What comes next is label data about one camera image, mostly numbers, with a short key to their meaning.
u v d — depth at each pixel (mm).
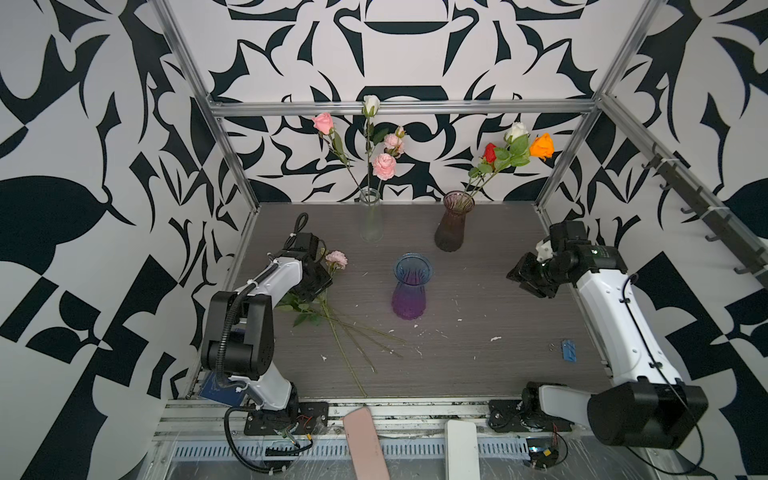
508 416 740
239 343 457
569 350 830
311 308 896
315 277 825
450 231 1014
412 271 827
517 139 806
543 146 779
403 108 942
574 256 532
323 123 821
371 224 1049
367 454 673
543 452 711
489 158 888
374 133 936
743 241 537
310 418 717
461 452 657
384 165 847
